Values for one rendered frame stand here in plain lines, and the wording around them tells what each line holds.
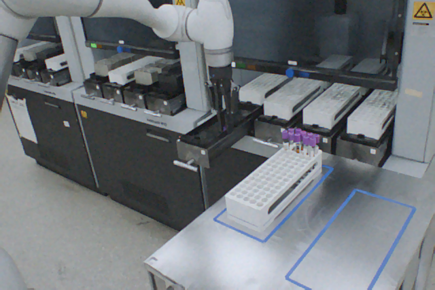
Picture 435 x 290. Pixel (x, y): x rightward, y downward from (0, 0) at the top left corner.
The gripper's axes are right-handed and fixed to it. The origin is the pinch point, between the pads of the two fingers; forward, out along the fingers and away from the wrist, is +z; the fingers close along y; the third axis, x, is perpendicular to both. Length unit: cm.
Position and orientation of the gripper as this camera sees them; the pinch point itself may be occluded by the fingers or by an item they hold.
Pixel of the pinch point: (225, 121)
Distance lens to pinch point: 137.5
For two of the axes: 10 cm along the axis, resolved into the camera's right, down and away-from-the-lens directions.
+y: -7.9, -1.9, 5.8
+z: 1.0, 8.9, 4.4
